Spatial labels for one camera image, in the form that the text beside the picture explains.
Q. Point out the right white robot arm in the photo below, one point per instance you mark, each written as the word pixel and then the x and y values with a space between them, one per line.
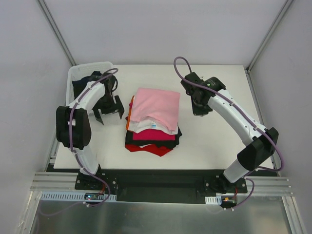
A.
pixel 212 95

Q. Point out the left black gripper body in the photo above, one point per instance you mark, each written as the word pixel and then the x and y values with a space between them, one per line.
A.
pixel 107 107

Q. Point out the right white cable duct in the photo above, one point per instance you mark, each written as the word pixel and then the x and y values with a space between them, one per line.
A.
pixel 213 200

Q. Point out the left white cable duct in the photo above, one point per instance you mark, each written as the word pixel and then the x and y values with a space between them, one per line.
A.
pixel 77 196

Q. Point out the red t shirt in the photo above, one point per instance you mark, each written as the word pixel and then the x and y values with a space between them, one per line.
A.
pixel 153 149

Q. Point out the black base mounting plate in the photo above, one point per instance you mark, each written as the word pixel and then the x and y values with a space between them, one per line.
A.
pixel 160 186

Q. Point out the aluminium frame rail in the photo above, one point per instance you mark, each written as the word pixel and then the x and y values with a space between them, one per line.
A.
pixel 264 185

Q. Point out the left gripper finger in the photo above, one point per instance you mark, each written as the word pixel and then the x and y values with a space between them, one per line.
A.
pixel 98 116
pixel 120 107

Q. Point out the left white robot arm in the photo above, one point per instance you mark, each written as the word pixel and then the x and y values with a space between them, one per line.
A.
pixel 73 128

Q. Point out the white t shirt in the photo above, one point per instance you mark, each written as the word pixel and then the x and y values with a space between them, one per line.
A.
pixel 150 123

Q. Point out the white cable duct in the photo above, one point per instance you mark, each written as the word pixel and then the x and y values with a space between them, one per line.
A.
pixel 213 200
pixel 77 196

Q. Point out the pink t shirt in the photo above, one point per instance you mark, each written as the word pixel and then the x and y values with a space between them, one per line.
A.
pixel 156 104

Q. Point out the white plastic laundry basket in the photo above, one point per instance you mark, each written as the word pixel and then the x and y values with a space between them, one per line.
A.
pixel 80 71

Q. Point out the magenta t shirt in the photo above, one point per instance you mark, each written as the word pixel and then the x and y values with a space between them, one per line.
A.
pixel 152 135

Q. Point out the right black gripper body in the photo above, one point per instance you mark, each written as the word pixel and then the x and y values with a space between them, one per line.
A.
pixel 199 107

